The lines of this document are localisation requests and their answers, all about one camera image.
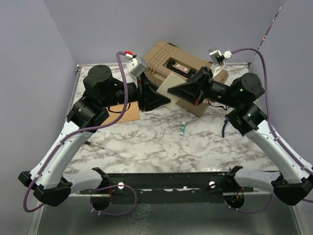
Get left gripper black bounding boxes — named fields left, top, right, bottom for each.
left=102, top=70, right=171, bottom=111

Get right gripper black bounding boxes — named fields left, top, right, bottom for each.
left=168, top=66, right=240, bottom=108

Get brown paper envelope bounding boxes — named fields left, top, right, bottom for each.
left=102, top=102, right=140, bottom=125

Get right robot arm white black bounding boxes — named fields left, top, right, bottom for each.
left=168, top=67, right=313, bottom=206

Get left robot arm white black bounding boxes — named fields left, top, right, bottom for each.
left=18, top=65, right=171, bottom=207

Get green white glue stick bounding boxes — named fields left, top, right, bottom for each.
left=179, top=121, right=186, bottom=136

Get tan plastic tool case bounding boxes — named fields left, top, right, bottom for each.
left=141, top=41, right=229, bottom=118

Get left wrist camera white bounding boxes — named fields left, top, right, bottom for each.
left=124, top=51, right=147, bottom=79

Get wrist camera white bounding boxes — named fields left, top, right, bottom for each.
left=208, top=48, right=232, bottom=77
left=124, top=51, right=147, bottom=79

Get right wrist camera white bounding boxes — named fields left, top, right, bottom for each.
left=208, top=48, right=232, bottom=77

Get blue handled pliers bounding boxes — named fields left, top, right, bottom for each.
left=222, top=116, right=229, bottom=138

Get black mounting base rail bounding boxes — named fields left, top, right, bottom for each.
left=80, top=172, right=241, bottom=204

